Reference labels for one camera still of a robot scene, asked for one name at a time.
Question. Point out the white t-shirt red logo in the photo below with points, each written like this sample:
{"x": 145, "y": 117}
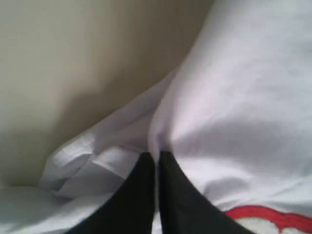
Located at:
{"x": 236, "y": 115}

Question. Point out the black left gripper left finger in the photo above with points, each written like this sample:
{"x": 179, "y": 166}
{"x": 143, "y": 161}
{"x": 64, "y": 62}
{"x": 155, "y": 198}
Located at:
{"x": 131, "y": 209}

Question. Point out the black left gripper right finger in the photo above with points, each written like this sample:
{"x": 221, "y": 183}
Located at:
{"x": 183, "y": 209}

